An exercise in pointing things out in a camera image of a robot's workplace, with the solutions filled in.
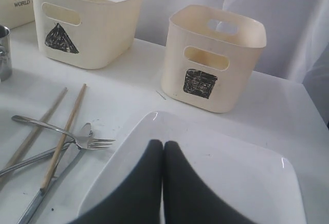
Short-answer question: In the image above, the stainless steel spoon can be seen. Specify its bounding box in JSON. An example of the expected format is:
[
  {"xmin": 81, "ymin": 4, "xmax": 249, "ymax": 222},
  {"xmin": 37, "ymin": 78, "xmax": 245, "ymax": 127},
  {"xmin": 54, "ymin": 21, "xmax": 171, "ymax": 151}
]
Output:
[{"xmin": 0, "ymin": 141, "xmax": 75, "ymax": 177}]

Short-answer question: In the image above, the white square plate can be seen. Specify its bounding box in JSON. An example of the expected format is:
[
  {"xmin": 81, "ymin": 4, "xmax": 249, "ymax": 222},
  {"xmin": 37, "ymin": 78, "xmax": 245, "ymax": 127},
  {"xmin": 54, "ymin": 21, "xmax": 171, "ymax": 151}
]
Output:
[{"xmin": 79, "ymin": 111, "xmax": 306, "ymax": 223}]

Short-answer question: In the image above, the dark wooden chopstick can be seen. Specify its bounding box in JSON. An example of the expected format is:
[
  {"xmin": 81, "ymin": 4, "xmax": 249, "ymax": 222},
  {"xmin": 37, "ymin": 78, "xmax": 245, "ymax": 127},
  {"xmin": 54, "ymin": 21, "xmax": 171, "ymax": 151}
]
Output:
[{"xmin": 40, "ymin": 84, "xmax": 87, "ymax": 193}]

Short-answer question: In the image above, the stainless steel fork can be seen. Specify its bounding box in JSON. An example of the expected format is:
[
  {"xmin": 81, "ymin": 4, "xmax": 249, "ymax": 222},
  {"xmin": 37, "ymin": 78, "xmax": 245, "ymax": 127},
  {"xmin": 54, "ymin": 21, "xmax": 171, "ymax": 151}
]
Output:
[{"xmin": 11, "ymin": 115, "xmax": 115, "ymax": 150}]

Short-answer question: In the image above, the light wooden chopstick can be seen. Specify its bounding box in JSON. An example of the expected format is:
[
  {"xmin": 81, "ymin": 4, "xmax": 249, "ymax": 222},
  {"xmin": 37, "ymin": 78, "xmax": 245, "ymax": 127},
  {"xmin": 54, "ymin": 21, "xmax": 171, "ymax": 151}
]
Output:
[{"xmin": 4, "ymin": 87, "xmax": 68, "ymax": 169}]

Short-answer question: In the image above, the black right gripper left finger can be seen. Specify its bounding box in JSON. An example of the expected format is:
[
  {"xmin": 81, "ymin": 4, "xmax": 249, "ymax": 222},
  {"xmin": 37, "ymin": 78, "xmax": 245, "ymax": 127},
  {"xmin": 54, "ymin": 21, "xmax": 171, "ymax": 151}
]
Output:
[{"xmin": 71, "ymin": 139, "xmax": 163, "ymax": 224}]

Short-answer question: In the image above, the white backdrop curtain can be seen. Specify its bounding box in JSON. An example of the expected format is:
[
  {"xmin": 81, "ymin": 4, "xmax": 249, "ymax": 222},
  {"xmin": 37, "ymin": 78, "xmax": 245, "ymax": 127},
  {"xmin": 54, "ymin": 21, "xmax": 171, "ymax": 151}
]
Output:
[{"xmin": 136, "ymin": 0, "xmax": 328, "ymax": 83}]

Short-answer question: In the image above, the cream bin with black triangle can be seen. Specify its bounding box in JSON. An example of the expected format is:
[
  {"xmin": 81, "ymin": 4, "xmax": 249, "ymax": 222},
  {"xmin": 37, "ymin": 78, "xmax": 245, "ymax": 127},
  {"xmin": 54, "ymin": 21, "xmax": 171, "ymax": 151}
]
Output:
[{"xmin": 33, "ymin": 0, "xmax": 142, "ymax": 69}]

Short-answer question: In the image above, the cream bin with black square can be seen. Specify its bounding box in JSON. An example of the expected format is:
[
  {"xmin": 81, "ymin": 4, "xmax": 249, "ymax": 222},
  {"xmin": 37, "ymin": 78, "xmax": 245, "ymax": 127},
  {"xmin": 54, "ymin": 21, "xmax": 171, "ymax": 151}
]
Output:
[{"xmin": 161, "ymin": 5, "xmax": 267, "ymax": 113}]

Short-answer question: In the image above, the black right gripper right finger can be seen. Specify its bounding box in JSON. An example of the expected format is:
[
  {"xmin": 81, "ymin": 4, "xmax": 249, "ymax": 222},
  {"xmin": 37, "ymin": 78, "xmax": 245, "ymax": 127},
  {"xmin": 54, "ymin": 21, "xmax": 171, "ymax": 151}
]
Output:
[{"xmin": 163, "ymin": 141, "xmax": 254, "ymax": 223}]

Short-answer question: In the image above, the cream bin with black circle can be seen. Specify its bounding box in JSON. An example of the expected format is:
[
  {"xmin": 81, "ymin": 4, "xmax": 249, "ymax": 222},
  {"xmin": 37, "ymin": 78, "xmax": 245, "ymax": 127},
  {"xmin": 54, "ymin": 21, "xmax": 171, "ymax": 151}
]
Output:
[{"xmin": 1, "ymin": 0, "xmax": 34, "ymax": 29}]

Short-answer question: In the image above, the stainless steel table knife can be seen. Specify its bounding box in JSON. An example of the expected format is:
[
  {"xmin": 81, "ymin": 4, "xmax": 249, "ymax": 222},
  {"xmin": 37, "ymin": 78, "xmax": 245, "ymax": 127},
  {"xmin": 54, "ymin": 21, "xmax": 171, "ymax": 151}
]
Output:
[{"xmin": 15, "ymin": 122, "xmax": 94, "ymax": 224}]

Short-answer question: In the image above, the steel mug with band handle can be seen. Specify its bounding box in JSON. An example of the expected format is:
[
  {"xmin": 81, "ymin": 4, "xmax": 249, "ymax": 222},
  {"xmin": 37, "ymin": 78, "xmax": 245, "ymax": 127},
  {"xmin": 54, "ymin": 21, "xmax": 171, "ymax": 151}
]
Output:
[{"xmin": 1, "ymin": 25, "xmax": 12, "ymax": 82}]

